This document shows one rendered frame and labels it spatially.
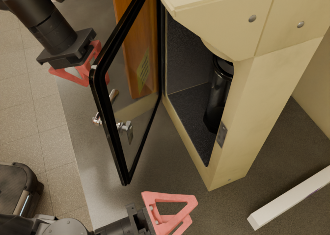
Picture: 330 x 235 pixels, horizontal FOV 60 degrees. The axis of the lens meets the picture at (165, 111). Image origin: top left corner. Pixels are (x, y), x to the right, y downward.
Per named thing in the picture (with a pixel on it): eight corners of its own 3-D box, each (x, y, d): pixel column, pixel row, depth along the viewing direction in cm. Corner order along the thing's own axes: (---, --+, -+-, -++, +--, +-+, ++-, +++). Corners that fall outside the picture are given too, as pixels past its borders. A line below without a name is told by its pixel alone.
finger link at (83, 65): (94, 72, 59) (64, 36, 53) (121, 68, 55) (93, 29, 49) (78, 97, 55) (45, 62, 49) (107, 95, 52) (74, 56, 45)
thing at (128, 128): (135, 137, 59) (132, 121, 54) (131, 146, 58) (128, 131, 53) (126, 135, 59) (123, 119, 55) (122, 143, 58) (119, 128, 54)
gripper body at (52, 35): (59, 44, 55) (31, 11, 50) (99, 35, 50) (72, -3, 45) (41, 68, 51) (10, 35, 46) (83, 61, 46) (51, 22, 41)
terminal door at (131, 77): (161, 95, 87) (159, -38, 54) (125, 189, 69) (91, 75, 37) (158, 94, 87) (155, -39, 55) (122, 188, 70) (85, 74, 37)
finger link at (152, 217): (208, 217, 38) (143, 246, 36) (203, 230, 44) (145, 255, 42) (187, 173, 42) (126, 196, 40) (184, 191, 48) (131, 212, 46)
